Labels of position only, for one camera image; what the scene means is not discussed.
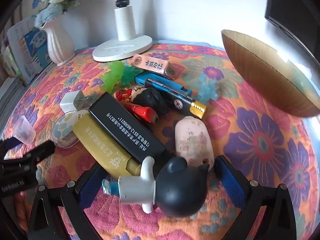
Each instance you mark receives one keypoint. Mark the blue lighter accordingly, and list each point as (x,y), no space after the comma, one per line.
(142,78)

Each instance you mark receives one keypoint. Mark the black lighter with gold cap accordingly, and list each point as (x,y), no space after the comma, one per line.
(175,97)

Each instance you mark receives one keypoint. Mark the blue cover book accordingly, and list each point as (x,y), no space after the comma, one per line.
(30,47)

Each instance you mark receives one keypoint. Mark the black flat screen monitor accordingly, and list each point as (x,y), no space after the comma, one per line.
(287,5)

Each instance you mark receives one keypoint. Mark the floral tablecloth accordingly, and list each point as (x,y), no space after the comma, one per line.
(250,142)

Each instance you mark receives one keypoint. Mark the gold rectangular box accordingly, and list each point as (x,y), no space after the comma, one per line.
(100,147)

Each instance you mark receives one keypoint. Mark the red robed black hair figurine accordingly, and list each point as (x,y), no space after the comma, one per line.
(150,98)

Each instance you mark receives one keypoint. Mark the small clear plastic cup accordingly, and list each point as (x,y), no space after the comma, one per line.
(23,132)

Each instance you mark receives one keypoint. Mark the white desk lamp base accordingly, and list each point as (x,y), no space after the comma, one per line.
(123,20)

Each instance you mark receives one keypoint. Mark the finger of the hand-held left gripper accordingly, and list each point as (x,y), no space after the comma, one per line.
(42,150)
(6,147)

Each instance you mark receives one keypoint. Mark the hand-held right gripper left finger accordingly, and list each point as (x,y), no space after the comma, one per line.
(91,187)

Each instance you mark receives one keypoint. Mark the light blue jelly toy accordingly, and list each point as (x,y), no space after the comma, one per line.
(207,90)

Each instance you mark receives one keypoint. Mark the black rectangular box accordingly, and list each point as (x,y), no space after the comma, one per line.
(125,125)

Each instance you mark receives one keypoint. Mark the gold ribbed glass bowl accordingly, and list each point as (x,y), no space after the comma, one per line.
(262,72)

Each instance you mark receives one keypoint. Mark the dark blue head figurine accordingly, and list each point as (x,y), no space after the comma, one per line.
(175,190)

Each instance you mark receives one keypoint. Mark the rose gold box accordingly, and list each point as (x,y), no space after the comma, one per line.
(152,65)

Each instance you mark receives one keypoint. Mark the round clear patterned case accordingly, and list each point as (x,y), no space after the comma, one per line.
(65,130)

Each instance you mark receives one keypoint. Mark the stack of books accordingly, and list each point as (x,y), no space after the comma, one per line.
(10,65)

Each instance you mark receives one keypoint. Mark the white charger plug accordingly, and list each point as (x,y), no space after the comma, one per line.
(70,101)

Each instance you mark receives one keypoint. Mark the red lighter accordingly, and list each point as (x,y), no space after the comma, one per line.
(142,112)

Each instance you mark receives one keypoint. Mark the bright green jelly toy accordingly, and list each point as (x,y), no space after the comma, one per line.
(113,76)

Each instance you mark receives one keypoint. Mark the teal green jelly toy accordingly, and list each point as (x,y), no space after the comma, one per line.
(130,72)

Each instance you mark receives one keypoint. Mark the pinkish white stone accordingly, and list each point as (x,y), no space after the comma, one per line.
(192,140)

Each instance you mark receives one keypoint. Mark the white ribbed vase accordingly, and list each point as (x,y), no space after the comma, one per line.
(58,45)

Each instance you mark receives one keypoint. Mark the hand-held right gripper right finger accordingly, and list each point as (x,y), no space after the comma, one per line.
(230,180)

